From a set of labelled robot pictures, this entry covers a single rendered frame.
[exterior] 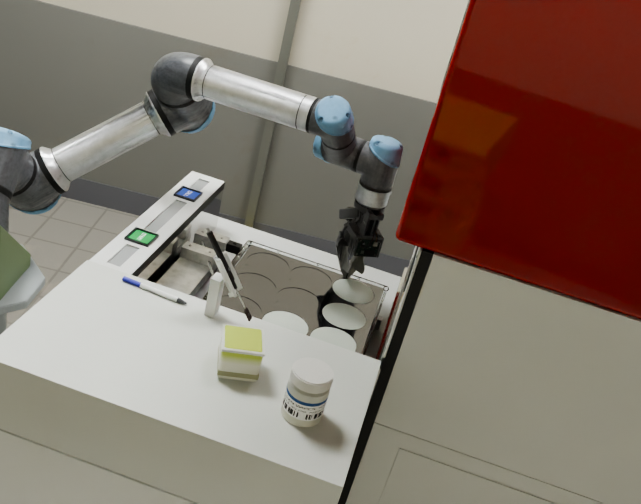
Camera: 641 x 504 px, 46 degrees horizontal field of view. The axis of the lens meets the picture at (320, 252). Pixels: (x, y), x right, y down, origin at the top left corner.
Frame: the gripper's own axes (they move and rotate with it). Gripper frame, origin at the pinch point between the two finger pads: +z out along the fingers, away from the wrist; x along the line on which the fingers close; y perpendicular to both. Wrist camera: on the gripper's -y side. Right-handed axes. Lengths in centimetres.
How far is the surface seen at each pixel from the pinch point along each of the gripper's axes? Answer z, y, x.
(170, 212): -4.3, -14.7, -41.6
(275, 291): 1.3, 8.4, -19.5
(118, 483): 12, 53, -55
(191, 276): 3.3, 0.9, -37.3
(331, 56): -7, -162, 41
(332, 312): 1.3, 15.6, -7.8
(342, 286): 1.2, 5.0, -2.2
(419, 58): -16, -150, 75
